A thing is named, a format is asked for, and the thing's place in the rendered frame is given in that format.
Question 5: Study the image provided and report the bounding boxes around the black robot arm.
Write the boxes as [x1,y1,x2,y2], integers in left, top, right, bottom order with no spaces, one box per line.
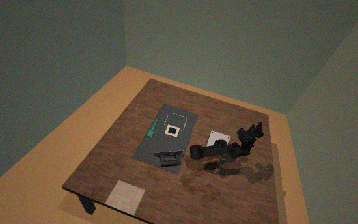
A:
[190,139,251,160]

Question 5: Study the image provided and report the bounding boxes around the beige square tile with dark centre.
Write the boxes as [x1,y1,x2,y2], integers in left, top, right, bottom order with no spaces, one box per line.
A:
[165,125,180,137]

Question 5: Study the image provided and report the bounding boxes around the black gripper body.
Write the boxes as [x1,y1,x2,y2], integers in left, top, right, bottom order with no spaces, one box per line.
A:
[238,131,264,149]

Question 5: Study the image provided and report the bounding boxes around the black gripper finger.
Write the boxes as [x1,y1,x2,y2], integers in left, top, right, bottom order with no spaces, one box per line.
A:
[241,124,255,139]
[255,122,263,135]

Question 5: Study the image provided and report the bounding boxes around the dark grey mat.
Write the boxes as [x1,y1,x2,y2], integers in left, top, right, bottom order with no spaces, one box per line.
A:
[132,104,197,174]

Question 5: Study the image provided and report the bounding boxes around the green flat trowel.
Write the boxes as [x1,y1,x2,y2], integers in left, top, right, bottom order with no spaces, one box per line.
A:
[147,119,158,137]

